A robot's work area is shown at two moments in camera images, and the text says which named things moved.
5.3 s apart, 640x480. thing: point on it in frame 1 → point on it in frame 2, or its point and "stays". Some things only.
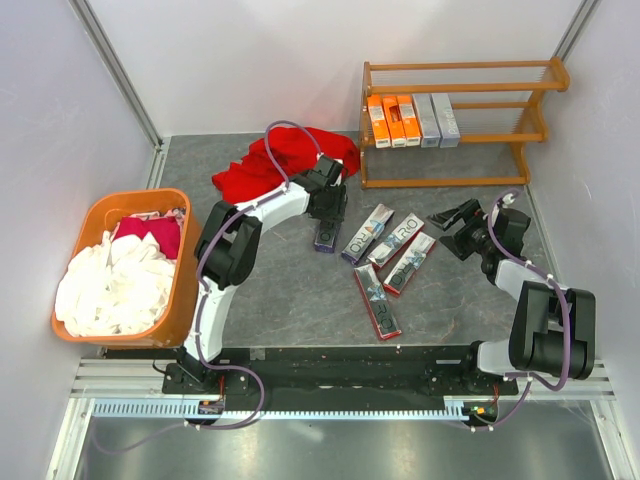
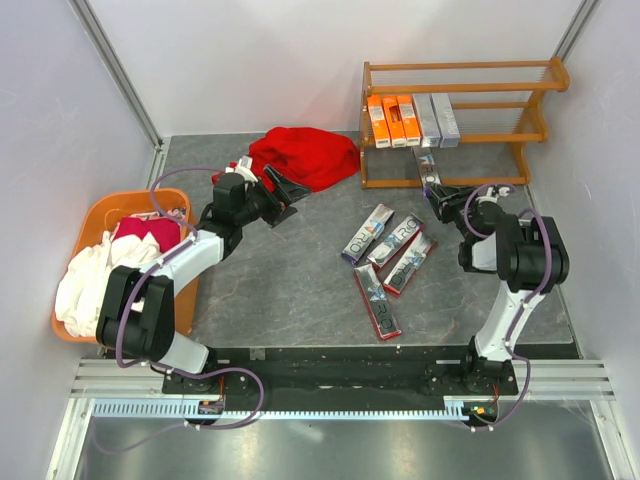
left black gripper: [338, 211] → [276, 213]
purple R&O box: [367, 233] stays
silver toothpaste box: [446, 124] stays
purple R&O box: [326, 236] → [428, 172]
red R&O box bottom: [384, 322] stays
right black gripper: [472, 214] → [444, 200]
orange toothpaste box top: [409, 120] stays
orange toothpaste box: [378, 121] stays
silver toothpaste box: [427, 119] stays
